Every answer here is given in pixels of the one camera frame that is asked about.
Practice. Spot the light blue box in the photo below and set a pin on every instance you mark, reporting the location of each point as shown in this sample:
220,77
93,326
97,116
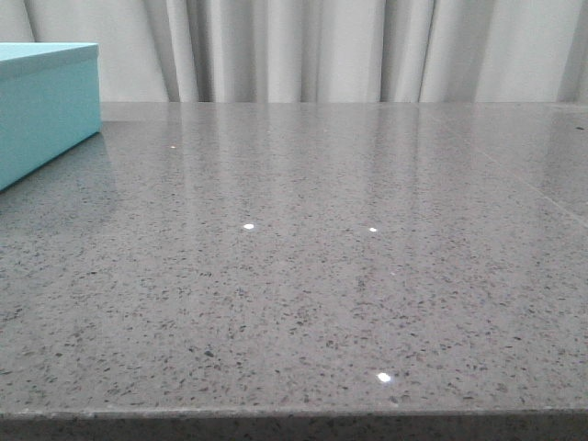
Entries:
49,103

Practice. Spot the white pleated curtain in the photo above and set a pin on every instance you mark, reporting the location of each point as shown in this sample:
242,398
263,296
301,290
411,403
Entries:
321,51

